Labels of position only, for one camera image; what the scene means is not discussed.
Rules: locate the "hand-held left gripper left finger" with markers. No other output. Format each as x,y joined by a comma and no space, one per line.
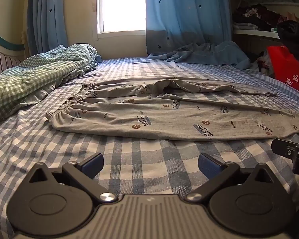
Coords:
91,164

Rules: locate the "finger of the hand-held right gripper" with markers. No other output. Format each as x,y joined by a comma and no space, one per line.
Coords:
285,148

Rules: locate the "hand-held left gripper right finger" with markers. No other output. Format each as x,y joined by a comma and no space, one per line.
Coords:
210,164

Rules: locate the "grey printed pants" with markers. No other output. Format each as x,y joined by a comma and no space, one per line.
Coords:
164,109

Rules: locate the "blue checked bed sheet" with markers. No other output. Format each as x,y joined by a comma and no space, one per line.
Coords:
139,159

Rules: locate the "red bag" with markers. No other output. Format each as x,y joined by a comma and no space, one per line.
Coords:
286,67

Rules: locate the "heap of mixed clothes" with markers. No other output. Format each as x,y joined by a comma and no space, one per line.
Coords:
260,61

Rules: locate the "green checked quilt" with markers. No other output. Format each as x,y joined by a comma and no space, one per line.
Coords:
39,74

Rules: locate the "small blue cloth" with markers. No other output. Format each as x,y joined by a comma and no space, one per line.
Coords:
98,59

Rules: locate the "black cloth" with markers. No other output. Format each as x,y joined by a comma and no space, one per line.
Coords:
295,37

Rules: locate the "pile of dark clothes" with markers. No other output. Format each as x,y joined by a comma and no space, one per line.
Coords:
254,17

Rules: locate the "striped headboard with teal trim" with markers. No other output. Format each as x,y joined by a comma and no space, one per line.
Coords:
2,54

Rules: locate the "blue star-print curtain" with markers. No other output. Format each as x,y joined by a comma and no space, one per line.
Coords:
186,15
47,12

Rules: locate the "bright window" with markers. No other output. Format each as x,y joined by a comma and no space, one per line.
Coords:
122,5

